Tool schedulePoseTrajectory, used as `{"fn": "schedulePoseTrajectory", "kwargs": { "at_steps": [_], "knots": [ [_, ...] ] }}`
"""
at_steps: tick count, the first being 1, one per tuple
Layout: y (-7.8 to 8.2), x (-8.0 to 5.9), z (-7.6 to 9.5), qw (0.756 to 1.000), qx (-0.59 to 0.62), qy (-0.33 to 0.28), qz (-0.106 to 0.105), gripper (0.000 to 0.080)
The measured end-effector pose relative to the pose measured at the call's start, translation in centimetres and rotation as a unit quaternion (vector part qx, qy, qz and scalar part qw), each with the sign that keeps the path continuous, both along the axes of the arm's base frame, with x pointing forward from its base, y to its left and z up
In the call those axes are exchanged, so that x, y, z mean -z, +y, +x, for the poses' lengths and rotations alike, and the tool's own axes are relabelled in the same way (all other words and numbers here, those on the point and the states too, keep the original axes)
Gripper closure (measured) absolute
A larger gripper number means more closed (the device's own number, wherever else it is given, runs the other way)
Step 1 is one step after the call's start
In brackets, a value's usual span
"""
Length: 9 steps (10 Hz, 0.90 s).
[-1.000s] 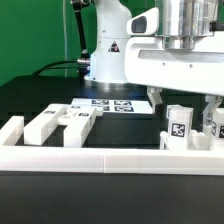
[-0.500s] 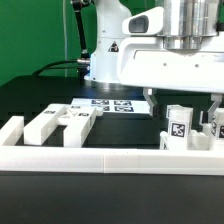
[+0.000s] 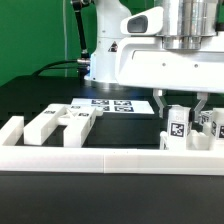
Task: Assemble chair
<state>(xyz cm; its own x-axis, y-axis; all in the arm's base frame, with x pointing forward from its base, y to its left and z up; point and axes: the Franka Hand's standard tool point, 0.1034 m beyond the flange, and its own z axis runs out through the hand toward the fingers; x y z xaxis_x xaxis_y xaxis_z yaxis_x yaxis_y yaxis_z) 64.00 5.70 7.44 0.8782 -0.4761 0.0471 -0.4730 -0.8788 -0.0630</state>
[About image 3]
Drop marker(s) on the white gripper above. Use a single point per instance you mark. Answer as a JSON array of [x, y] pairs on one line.
[[173, 47]]

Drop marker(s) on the white chair back piece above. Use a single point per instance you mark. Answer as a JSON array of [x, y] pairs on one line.
[[77, 120]]

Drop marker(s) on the white chair seat piece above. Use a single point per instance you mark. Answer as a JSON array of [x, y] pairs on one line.
[[198, 141]]

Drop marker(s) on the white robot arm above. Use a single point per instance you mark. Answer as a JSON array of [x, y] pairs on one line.
[[110, 14]]

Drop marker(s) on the white marker sheet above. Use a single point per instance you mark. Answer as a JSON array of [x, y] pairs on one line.
[[116, 106]]

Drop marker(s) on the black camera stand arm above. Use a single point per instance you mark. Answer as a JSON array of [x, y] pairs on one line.
[[77, 6]]

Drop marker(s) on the white U-shaped fence frame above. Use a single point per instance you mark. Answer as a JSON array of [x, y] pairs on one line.
[[91, 160]]

